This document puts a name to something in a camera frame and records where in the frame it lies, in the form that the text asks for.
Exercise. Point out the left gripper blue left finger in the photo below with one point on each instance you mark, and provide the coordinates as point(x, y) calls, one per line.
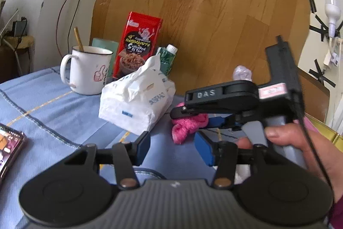
point(140, 148)

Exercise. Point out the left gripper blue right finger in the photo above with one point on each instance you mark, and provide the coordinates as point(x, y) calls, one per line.
point(206, 148)

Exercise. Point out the pink fluffy cloth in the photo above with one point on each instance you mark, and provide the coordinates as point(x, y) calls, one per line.
point(184, 127)

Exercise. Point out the person's right hand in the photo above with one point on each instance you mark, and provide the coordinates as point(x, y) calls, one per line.
point(331, 157)

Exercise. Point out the paper cups in plastic bag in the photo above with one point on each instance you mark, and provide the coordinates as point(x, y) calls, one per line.
point(242, 73)

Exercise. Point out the white tissue pack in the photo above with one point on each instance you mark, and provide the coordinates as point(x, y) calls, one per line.
point(137, 101)

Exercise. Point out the pink metal tin box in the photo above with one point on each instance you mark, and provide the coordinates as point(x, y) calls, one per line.
point(316, 125)

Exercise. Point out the blue tablecloth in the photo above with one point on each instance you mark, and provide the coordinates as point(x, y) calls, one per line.
point(57, 121)

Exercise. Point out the green white bottle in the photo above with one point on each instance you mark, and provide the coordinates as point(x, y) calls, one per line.
point(167, 56)

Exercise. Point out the white enamel mug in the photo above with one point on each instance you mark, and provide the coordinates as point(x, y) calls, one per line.
point(84, 71)

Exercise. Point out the white power strip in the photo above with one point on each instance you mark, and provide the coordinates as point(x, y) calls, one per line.
point(333, 55)

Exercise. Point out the red snack bag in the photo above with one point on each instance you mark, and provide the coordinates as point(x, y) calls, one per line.
point(137, 44)

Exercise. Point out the teal box behind mug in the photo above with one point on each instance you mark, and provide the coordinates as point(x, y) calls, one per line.
point(107, 49)

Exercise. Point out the smartphone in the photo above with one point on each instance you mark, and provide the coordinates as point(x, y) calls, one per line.
point(12, 142)

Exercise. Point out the white light bulb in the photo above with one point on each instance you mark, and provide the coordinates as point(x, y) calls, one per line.
point(333, 12)

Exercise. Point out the wood pattern wall sheet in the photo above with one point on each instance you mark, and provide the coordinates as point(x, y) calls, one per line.
point(212, 36)

